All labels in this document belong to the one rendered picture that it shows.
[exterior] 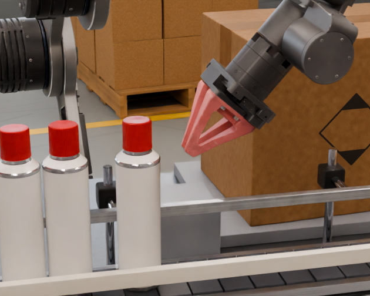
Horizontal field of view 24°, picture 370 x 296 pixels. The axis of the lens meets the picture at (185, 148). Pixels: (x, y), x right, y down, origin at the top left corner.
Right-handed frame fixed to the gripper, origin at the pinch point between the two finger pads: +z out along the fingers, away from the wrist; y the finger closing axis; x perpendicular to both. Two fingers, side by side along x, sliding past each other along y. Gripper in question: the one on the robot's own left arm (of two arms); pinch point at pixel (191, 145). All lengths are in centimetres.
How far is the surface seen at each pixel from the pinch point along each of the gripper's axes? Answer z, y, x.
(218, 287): 11.0, 3.7, 12.9
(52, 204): 14.5, 1.7, -9.0
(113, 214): 12.7, -2.8, -0.8
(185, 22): -2, -341, 99
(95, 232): 22.6, -24.8, 8.0
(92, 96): 64, -374, 96
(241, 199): 1.9, -2.9, 11.0
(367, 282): -0.6, 5.9, 26.8
